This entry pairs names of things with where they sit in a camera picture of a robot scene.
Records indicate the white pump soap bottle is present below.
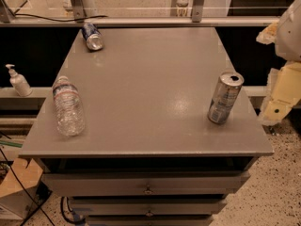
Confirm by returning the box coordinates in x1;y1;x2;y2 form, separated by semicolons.
6;64;32;97

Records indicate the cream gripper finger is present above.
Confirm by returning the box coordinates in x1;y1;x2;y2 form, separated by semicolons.
259;62;301;125
256;23;278;45

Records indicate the blue pepsi can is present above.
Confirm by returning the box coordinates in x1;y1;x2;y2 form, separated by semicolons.
82;23;103;51

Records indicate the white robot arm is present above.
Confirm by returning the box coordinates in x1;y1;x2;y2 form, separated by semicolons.
256;0;301;126

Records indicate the grey metal bracket right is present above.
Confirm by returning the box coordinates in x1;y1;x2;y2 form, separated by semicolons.
191;0;205;23

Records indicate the silver redbull can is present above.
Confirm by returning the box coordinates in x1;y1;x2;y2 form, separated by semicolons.
207;72;245;124

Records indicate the black cable on shelf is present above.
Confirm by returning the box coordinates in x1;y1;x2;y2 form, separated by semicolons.
12;12;109;23

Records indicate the black floor cable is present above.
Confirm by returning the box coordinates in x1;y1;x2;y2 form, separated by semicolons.
0;148;57;226

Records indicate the clear plastic water bottle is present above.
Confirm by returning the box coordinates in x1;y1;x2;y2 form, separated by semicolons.
53;76;85;137

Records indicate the cardboard box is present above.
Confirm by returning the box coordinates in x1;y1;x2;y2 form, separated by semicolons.
0;158;43;220

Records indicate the grey metal bracket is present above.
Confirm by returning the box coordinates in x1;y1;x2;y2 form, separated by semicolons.
191;0;205;23
71;0;85;20

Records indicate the grey metal bracket left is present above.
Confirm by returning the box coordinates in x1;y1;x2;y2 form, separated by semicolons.
71;0;85;20

